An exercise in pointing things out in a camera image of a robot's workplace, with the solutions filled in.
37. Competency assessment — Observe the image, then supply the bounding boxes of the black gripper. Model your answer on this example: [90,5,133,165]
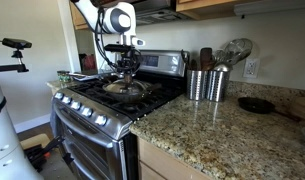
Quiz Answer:
[116,49,141,82]

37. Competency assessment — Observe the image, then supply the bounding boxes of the shiny steel frying pan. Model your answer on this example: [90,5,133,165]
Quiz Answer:
[99,72,122,85]

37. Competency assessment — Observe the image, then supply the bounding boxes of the dark wok pan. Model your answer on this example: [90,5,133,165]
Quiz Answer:
[102,79,163,104]

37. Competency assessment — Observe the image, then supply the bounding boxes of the red cloth bag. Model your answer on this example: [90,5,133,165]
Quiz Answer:
[83,54,97,72]

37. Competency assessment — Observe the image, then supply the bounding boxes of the black slotted utensil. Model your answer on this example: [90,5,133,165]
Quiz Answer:
[180,49,192,71]

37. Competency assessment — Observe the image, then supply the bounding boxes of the small glass spice jars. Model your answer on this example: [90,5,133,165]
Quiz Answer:
[56,70,72,84]

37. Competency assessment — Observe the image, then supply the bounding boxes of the stainless steel gas stove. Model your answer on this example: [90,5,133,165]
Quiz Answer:
[50,49,190,180]

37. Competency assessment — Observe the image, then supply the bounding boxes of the dark range hood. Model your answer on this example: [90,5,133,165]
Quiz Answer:
[133,0,194,27]

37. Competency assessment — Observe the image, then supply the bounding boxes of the perforated steel utensil holder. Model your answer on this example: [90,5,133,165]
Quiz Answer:
[185,69,209,102]
[205,69,232,103]

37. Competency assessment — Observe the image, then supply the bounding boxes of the wooden upper cabinet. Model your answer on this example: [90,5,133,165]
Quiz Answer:
[68,1,90,32]
[175,0,260,22]

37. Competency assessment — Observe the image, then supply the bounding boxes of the wooden cabinet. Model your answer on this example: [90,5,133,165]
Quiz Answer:
[136,135,213,180]
[68,1,90,32]
[175,0,260,22]

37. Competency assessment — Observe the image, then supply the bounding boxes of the dark wooden spatula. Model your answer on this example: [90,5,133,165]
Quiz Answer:
[199,47,214,71]

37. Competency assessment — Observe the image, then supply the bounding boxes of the steel ladle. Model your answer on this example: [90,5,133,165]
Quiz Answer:
[213,61,234,73]

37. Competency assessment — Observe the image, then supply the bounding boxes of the wooden lower cabinet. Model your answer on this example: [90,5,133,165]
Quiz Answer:
[136,135,213,180]

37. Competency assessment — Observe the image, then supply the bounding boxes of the black stand legs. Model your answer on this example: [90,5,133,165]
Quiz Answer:
[24,135,75,174]

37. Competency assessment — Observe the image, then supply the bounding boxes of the light wooden board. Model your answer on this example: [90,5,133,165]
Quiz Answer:
[19,132,52,152]

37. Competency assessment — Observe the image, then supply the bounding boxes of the small black cast iron skillet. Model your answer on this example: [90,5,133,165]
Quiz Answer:
[237,96,304,122]

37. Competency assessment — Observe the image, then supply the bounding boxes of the wooden cutting board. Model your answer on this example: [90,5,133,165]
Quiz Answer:
[289,95,305,124]

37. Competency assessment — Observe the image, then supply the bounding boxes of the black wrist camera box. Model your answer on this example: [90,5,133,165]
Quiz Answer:
[103,43,134,53]

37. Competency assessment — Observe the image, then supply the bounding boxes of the wire mesh skimmer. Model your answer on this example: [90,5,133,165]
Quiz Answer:
[222,37,254,65]

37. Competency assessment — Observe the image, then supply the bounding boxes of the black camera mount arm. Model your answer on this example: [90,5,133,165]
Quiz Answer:
[0,49,30,74]

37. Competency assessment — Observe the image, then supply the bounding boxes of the black stereo camera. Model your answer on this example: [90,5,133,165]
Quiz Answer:
[1,37,33,51]

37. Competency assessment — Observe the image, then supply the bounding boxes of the white wall outlet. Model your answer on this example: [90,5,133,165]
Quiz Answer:
[242,58,262,80]

